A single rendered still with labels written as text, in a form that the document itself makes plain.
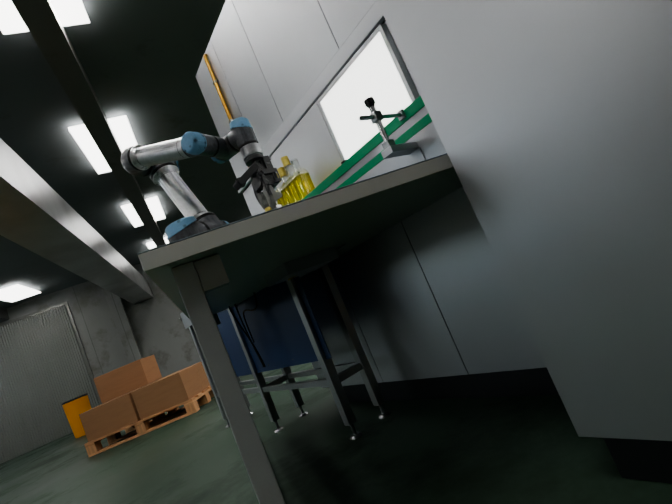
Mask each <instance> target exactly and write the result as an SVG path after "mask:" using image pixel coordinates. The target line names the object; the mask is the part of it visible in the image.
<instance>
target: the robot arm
mask: <svg viewBox="0 0 672 504"><path fill-rule="evenodd" d="M229 126H230V130H231V131H230V132H229V133H228V134H227V135H225V136H224V137H222V138H221V137H217V136H212V135H207V134H202V133H199V132H191V131H189V132H186V133H185V134H184V135H183V136H182V137H180V138H176V139H172V140H168V141H163V142H159V143H155V144H151V145H147V146H142V145H135V146H131V147H128V148H126V149H125V150H124V151H123V152H122V154H121V164H122V166H123V168H124V169H125V170H126V171H127V172H128V173H130V174H132V175H135V176H143V177H149V178H150V179H151V180H152V181H153V183H154V184H155V185H157V186H161V187H162V188H163V189H164V191H165V192H166V193H167V195H168V196H169V197H170V199H171V200H172V201H173V202H174V204H175V205H176V206H177V208H178V209H179V210H180V212H181V213H182V214H183V215H184V218H181V219H179V220H176V221H174V222H172V223H171V224H169V225H168V226H167V227H166V229H165V233H166V236H167V240H168V241H169V243H170V242H173V241H177V240H180V239H183V238H186V237H189V236H192V235H195V234H198V233H201V232H204V231H208V230H211V229H214V228H217V227H220V226H223V225H226V224H229V223H228V222H227V221H224V220H219V219H218V217H217V216H216V215H215V214H214V213H213V212H208V211H207V210H206V209H205V207H204V206H203V205H202V203H201V202H200V201H199V200H198V198H197V197H196V196H195V195H194V193H193V192H192V191H191V190H190V188H189V187H188V186H187V184H186V183H185V182H184V181H183V179H182V178H181V177H180V176H179V165H178V163H179V162H178V160H182V159H187V158H192V157H197V156H208V157H211V158H212V160H213V161H215V162H217V163H219V164H223V163H225V162H226V161H228V160H230V159H231V158H232V157H233V156H234V155H236V154H237V153H239V152H240V153H241V155H242V158H243V160H244V162H245V164H246V166H248V167H249V168H248V169H247V170H246V172H245V173H244V174H243V175H242V176H241V177H238V178H237V179H236V180H235V184H234V185H233V187H234V188H235V189H236V190H239V189H240V188H243V187H245V185H246V182H247V181H248V179H249V178H250V177H251V184H252V188H253V190H254V194H255V197H256V199H257V201H258V202H259V204H260V205H261V207H262V208H263V209H264V210H265V208H267V207H269V206H270V208H272V209H276V205H275V204H276V201H277V200H278V199H280V198H282V193H281V192H278V191H275V190H274V188H275V187H276V186H277V185H278V184H279V183H280V181H282V180H281V178H280V175H279V173H278V171H277V168H273V165H272V163H271V161H270V158H269V156H268V155H267V156H263V152H262V149H261V147H260V144H259V142H258V140H257V138H256V135H255V133H254V130H253V127H252V126H251V124H250V122H249V120H248V119H247V118H245V117H238V118H235V119H233V120H232V121H231V122H230V124H229ZM276 172H277V174H278V176H279V178H278V176H277V174H276ZM261 191H263V192H261Z"/></svg>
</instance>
